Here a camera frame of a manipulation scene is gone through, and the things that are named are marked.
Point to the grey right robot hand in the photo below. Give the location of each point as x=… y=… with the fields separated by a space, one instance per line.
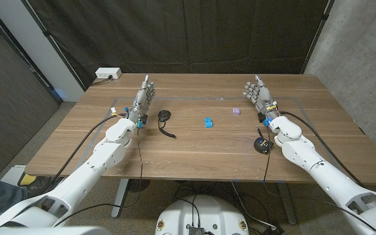
x=263 y=99

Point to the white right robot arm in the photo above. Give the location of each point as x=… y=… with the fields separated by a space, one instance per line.
x=305 y=153

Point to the grey table leg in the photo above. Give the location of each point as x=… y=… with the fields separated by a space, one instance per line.
x=287 y=205
x=120 y=199

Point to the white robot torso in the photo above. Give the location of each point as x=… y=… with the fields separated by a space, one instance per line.
x=204 y=212

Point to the purple lego block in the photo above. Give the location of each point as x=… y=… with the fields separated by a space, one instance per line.
x=236 y=111

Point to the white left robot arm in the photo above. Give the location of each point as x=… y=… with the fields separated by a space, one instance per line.
x=103 y=156

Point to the black power adapter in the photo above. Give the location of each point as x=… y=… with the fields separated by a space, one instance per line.
x=273 y=229

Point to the black backdrop curtain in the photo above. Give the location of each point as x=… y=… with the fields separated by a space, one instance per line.
x=188 y=32

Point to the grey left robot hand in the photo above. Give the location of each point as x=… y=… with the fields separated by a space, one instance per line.
x=140 y=104

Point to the black round floor fan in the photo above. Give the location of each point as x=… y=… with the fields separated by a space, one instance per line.
x=139 y=185

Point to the black tape measure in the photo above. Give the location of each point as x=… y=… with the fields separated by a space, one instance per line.
x=261 y=145

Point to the black backdrop stand pole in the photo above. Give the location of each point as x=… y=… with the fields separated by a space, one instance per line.
x=57 y=49
x=315 y=40

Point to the blue lego block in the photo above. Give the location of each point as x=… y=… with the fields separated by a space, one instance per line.
x=208 y=122

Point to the white power outlet strip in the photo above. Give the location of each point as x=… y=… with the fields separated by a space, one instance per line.
x=108 y=72

